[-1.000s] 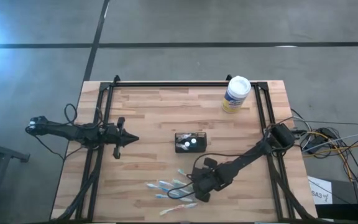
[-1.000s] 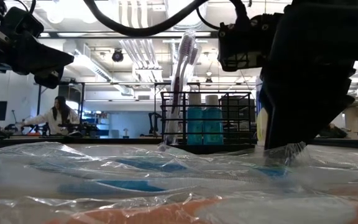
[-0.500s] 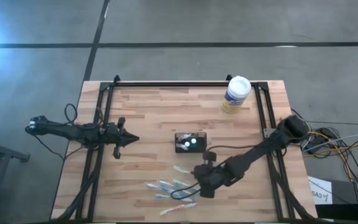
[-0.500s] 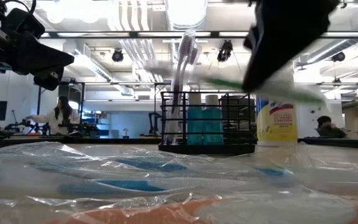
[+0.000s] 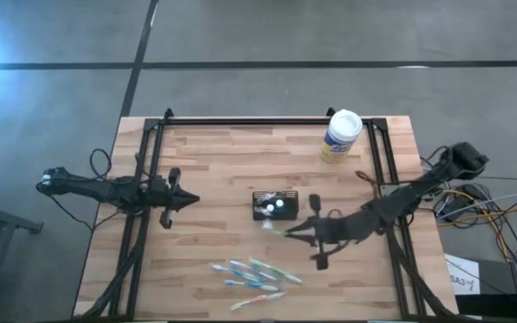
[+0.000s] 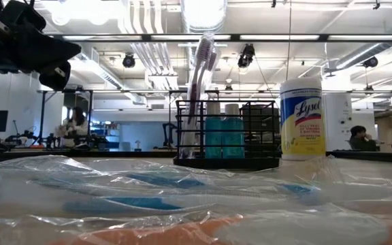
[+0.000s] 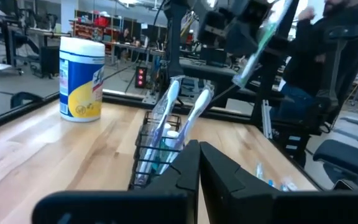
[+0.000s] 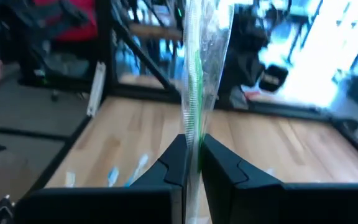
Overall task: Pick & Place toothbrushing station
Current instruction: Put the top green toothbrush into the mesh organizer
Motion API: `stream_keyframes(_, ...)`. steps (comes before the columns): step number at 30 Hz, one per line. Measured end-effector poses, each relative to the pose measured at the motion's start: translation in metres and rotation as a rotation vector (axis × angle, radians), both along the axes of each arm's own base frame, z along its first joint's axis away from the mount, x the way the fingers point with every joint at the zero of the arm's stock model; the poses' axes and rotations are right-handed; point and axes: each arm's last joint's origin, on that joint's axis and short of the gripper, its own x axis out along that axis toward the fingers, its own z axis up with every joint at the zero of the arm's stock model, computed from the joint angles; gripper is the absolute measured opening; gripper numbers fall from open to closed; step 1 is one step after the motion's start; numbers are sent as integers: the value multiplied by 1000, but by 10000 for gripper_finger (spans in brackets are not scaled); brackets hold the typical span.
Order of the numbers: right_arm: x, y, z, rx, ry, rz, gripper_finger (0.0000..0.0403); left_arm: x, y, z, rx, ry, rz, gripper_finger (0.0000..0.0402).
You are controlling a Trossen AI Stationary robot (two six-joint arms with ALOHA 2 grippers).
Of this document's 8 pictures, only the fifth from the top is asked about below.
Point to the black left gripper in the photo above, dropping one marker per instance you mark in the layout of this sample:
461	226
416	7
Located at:
162	193

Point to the white paper sign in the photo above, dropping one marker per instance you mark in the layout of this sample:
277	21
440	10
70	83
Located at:
462	278

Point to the blue toothbrush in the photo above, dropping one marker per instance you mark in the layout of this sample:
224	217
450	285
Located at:
237	273
251	285
255	270

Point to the purple toothbrush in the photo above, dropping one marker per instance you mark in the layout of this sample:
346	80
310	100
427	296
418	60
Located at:
271	196
261	198

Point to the green toothbrush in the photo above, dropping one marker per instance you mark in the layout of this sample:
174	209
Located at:
273	229
275	270

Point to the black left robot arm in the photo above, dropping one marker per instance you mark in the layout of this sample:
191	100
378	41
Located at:
92	188

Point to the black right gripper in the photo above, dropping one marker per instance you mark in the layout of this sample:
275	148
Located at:
337	229

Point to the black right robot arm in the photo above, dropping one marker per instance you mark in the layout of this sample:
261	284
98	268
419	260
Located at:
402	202

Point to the dark grey equipment box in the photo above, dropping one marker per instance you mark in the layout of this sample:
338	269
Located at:
498	278

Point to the teal mouthwash bottle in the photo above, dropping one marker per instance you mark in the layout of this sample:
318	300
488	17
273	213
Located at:
269	207
279	203

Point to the Lysol wipes canister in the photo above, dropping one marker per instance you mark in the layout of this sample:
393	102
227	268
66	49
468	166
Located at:
341	128

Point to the black metal table frame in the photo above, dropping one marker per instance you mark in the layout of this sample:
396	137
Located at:
263	121

